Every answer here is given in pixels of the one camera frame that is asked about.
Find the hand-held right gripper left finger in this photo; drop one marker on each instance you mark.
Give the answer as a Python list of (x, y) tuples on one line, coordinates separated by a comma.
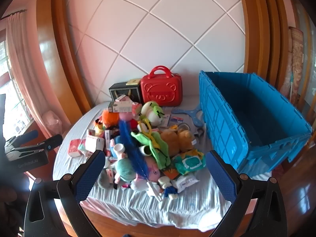
[(90, 175)]

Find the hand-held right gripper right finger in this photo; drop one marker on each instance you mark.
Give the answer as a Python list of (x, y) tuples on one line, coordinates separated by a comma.
[(221, 175)]

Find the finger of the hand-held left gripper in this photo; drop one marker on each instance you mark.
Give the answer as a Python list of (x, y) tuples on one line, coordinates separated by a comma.
[(30, 134), (53, 142)]

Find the blue plastic crate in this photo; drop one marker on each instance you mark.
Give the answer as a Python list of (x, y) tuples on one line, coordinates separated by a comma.
[(222, 118)]

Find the green plush frog hat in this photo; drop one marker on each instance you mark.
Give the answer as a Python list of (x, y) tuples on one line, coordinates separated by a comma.
[(160, 150)]

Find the pink tissue packet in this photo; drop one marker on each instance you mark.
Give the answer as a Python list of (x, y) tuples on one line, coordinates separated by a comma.
[(75, 148)]

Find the green wet wipes pack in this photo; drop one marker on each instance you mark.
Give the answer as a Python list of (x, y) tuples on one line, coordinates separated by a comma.
[(190, 163)]

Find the teal plush toy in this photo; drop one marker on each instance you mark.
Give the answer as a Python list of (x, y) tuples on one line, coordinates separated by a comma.
[(124, 169)]

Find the white tissue pack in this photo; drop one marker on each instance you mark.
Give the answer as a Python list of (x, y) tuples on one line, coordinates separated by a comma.
[(185, 182)]

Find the white blue cup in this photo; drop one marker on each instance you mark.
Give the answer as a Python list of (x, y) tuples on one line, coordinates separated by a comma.
[(120, 150)]

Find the window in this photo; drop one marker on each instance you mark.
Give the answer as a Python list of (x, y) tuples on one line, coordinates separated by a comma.
[(12, 91)]

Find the orange booklet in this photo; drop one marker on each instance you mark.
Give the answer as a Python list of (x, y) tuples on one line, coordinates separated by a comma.
[(171, 172)]

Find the red yellow plush toy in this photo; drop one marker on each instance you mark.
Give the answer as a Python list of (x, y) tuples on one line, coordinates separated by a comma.
[(100, 124)]

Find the blue feather wand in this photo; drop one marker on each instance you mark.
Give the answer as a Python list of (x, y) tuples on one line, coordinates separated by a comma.
[(129, 143)]

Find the blue figure toy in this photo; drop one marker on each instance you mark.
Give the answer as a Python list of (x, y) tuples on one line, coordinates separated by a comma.
[(170, 191)]

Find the brown bear plush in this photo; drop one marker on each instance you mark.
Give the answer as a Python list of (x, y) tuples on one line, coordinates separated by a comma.
[(177, 140)]

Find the metal tin can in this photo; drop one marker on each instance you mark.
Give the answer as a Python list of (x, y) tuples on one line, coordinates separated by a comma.
[(184, 127)]

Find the orange plush toy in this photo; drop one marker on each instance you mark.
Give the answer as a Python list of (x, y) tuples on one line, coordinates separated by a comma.
[(111, 118)]

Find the pink pig plush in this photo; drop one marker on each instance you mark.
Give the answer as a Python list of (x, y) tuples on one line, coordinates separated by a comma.
[(153, 167)]

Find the blue plastic boomerang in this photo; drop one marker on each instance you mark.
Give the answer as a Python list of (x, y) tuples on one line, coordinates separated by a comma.
[(187, 114)]

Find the yellow plastic toy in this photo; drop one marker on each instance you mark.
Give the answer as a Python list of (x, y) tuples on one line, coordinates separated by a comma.
[(148, 133)]

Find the red blue card packet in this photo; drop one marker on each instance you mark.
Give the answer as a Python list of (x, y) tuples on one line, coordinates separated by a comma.
[(175, 119)]

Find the white green-print box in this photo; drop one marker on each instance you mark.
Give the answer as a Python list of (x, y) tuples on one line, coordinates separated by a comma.
[(121, 106)]

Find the pink curtain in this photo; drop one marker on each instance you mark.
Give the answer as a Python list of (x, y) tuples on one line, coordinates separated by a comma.
[(22, 54)]

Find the pink clear packet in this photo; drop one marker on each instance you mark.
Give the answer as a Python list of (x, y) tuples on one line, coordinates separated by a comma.
[(136, 108)]

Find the black gift box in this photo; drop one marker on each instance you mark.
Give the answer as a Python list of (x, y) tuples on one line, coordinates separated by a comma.
[(123, 90)]

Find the green white frog plush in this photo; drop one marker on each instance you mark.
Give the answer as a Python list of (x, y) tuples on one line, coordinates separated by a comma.
[(151, 112)]

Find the red bear suitcase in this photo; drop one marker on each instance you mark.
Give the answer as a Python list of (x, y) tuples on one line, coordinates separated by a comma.
[(160, 88)]

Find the wooden partition screen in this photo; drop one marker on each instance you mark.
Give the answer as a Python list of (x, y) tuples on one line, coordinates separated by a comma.
[(259, 29)]

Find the wooden wall trim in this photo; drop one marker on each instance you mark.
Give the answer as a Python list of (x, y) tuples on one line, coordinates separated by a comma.
[(56, 54)]

